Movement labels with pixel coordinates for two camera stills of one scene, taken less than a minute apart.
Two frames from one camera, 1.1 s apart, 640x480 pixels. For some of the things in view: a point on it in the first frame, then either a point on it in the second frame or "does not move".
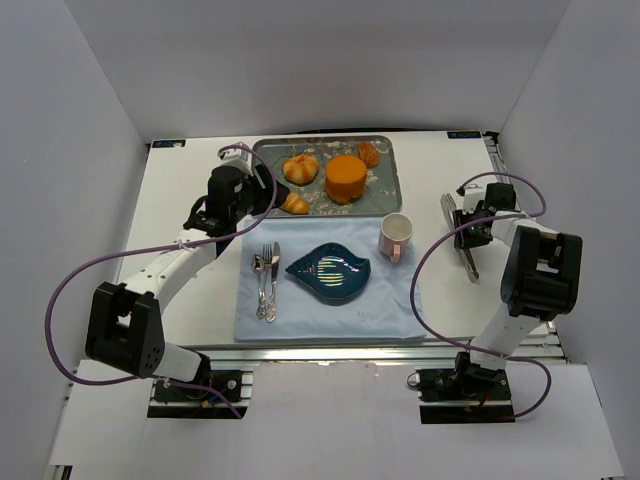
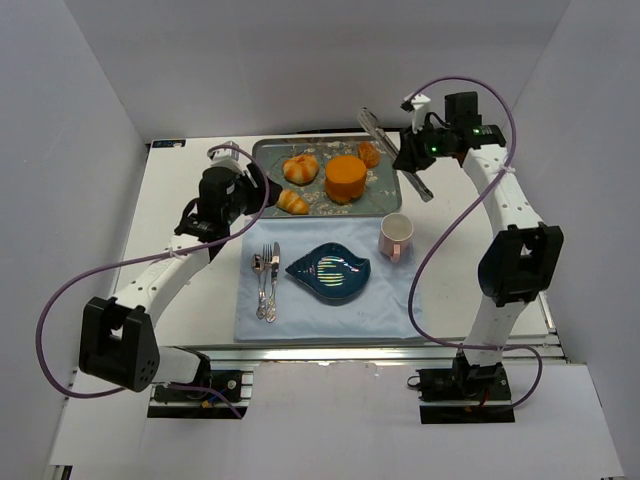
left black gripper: (265, 189) does not move
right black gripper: (463, 228) to (408, 151)
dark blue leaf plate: (333, 273) does not move
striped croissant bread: (295, 204) does not move
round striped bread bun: (301, 169) does not move
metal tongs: (448, 206) to (367, 117)
